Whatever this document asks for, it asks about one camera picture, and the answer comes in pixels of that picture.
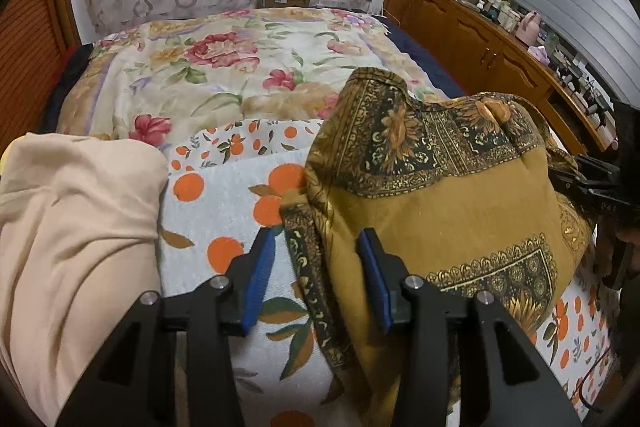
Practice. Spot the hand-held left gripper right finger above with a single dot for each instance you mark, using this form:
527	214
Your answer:
375	279

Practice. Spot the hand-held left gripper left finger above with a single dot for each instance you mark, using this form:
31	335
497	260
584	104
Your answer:
260	279

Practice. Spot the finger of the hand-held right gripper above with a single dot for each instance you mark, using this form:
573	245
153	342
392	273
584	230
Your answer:
570	184
597	166

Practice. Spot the mustard patterned shirt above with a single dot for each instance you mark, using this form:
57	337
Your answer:
450	217

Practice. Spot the person's right hand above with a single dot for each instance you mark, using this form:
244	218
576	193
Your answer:
606	254

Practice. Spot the black glue gun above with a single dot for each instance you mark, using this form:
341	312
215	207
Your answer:
597	109

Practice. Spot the orange print bed sheet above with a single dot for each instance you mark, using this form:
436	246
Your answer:
225	207

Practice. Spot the pink pouch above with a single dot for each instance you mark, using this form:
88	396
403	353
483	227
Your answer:
539	55

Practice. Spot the green bottle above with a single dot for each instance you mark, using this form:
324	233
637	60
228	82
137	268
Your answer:
552	43

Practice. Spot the pink bottle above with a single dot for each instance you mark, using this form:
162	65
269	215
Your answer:
527	29

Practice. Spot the beige garment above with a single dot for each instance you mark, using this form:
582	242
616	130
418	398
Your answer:
75	232

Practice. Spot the wooden sideboard cabinet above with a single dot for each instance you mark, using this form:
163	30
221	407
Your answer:
450	27

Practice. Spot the navy bed sheet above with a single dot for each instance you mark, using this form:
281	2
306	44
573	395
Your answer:
420	52

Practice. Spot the floral quilt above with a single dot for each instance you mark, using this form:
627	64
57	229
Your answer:
225	57

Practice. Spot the cardboard box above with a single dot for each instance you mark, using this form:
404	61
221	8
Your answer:
282	2

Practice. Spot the wooden louvered wardrobe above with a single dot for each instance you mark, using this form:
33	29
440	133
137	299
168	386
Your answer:
30	32

